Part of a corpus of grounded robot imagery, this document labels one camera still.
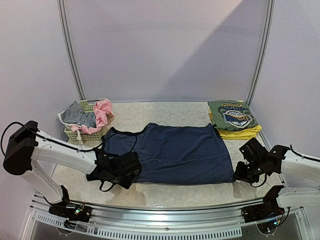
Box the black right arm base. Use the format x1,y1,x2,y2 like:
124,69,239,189
240,185,291,223

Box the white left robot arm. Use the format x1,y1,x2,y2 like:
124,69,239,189
0,120,142,217

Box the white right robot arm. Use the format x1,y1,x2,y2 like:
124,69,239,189
234,138,320,218

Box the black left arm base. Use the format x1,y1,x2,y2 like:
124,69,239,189
48,185,93,223

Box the beige perforated laundry basket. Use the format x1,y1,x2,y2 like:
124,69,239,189
57,98,114,141

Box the yellow folded t-shirt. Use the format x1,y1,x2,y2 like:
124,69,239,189
209,110,262,140

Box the green printed folded t-shirt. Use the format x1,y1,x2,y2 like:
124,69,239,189
207,100,259,132

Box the pink garment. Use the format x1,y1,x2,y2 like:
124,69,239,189
70,98,115,135

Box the grey garment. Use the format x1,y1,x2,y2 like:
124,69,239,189
57,101,96,128

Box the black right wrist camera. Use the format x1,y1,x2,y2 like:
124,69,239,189
239,137,268,162

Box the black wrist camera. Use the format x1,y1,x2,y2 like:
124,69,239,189
239,137,268,162
118,151,142,176

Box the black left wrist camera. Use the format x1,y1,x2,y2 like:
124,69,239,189
118,151,142,176

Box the aluminium front rail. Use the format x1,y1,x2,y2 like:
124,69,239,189
21,193,313,240

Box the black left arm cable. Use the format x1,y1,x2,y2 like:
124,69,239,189
0,121,141,192

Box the right aluminium frame post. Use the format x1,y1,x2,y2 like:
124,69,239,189
246,0,275,106

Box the aluminium frame post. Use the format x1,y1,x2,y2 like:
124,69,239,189
246,0,275,106
57,0,86,100

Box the left aluminium frame post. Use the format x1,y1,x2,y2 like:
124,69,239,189
57,0,86,100

